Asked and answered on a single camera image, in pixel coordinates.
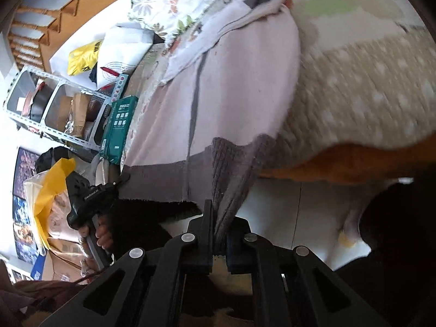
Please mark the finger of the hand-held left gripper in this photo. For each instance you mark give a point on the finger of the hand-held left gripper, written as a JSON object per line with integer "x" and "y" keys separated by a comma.
{"x": 123, "y": 178}

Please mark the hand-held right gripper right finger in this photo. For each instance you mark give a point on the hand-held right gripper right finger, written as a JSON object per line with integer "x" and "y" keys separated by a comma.
{"x": 235, "y": 250}

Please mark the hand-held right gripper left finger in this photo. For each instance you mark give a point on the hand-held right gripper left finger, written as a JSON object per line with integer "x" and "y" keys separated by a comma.
{"x": 206, "y": 235}

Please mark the pink and grey knit garment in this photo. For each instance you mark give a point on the pink and grey knit garment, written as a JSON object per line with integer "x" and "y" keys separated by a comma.
{"x": 238, "y": 92}

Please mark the person's left hand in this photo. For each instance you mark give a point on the person's left hand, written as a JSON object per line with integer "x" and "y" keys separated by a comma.
{"x": 104, "y": 235}

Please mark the plain yellow plastic bag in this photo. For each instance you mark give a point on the plain yellow plastic bag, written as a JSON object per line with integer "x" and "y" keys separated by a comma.
{"x": 47, "y": 194}

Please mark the green cardboard box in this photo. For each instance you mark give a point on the green cardboard box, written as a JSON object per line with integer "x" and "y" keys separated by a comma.
{"x": 119, "y": 126}

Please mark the black bag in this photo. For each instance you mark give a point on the black bag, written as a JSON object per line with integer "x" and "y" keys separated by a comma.
{"x": 51, "y": 158}

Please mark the large cardboard box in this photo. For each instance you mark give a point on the large cardboard box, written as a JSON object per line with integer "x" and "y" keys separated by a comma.
{"x": 64, "y": 259}

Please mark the brown cardboard box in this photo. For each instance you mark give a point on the brown cardboard box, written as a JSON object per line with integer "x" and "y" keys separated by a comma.
{"x": 80, "y": 114}

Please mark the blue box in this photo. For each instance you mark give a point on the blue box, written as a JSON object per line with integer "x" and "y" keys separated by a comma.
{"x": 38, "y": 267}

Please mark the black pot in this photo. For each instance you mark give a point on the black pot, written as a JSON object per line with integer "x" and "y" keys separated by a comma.
{"x": 41, "y": 104}

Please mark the yellow plastic bag with print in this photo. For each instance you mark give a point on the yellow plastic bag with print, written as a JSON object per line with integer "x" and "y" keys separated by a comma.
{"x": 81, "y": 59}

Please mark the white metal shelf rack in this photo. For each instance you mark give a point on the white metal shelf rack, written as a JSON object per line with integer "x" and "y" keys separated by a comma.
{"x": 51, "y": 75}

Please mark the white plastic bag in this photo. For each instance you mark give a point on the white plastic bag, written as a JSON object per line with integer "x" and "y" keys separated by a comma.
{"x": 126, "y": 46}

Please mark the orange bed sheet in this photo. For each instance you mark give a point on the orange bed sheet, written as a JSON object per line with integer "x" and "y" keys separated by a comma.
{"x": 340, "y": 163}

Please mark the floral pillow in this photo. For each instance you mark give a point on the floral pillow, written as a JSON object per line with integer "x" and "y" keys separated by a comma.
{"x": 163, "y": 3}

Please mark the white garment with grey patch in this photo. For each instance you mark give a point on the white garment with grey patch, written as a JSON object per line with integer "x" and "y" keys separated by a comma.
{"x": 218, "y": 24}

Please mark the wooden staircase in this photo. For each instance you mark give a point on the wooden staircase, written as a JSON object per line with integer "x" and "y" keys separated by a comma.
{"x": 61, "y": 3}

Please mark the beige dotted blanket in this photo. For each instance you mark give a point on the beige dotted blanket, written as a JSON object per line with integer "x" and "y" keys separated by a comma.
{"x": 357, "y": 75}

